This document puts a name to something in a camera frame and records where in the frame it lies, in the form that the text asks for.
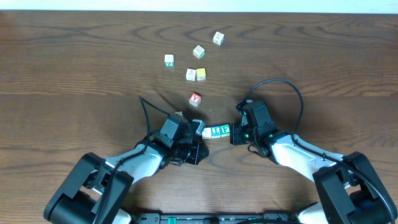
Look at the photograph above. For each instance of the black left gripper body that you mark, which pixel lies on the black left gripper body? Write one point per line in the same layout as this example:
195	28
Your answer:
186	151

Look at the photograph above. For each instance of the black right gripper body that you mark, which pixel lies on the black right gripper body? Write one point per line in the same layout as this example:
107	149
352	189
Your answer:
242	135

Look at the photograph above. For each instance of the white letter Y block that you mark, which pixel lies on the white letter Y block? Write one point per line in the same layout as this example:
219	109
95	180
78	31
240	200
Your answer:
206	134

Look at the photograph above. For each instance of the green letter F block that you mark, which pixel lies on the green letter F block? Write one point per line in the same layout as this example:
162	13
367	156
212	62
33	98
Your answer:
225	130

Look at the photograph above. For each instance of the blue letter L block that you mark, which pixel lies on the blue letter L block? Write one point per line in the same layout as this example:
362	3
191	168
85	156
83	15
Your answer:
215	132

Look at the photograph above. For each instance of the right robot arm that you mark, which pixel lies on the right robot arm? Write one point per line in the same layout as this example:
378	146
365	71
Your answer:
349	188

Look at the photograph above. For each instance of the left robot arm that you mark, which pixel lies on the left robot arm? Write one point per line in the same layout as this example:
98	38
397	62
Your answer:
95	189

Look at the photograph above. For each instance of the red letter A block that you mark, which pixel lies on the red letter A block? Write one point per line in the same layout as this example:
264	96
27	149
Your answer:
195	99

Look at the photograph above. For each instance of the yellow block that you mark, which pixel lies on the yellow block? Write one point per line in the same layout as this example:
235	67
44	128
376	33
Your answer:
201	74

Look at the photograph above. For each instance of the white picture block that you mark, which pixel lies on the white picture block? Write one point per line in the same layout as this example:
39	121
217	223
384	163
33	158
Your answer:
191	74

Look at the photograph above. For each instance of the white block green side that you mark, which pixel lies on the white block green side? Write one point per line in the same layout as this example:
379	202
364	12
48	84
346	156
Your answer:
169	60

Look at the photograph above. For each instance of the white block teal side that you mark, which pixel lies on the white block teal side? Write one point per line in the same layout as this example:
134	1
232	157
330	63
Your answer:
199	51

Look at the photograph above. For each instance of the white block top right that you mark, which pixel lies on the white block top right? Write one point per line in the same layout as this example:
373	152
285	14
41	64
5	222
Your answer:
218	38

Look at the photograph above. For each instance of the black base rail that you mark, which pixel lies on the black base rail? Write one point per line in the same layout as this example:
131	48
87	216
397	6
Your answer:
229	218

